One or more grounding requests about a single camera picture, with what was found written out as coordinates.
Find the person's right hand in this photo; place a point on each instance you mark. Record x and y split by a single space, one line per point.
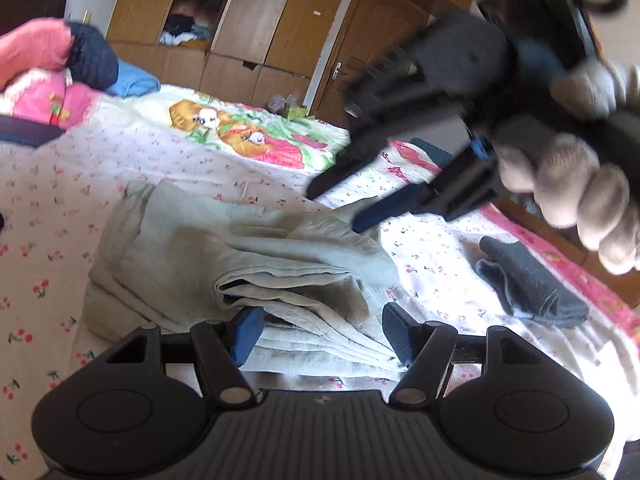
570 180

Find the light green pants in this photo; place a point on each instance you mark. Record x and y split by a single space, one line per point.
175 240

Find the wooden door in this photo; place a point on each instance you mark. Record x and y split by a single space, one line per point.
370 25

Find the dark grey folded sock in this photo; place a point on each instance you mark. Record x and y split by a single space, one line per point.
535 285

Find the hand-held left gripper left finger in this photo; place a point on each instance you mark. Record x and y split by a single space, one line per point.
247 332

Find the cartoon print quilt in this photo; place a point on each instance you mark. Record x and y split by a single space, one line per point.
240 130

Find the blue foam mat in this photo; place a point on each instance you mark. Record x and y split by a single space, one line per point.
432 152

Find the clothes pile in wardrobe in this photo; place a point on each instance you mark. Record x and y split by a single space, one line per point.
187 30

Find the navy blue garment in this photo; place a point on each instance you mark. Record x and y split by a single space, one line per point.
92 55

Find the clear plastic bag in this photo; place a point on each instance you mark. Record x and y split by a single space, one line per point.
290 105

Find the wooden wardrobe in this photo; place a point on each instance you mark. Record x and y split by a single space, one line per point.
280 20

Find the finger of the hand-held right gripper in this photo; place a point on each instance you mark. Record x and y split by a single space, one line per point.
380 212
350 165

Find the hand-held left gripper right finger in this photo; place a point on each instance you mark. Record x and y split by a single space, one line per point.
400 332

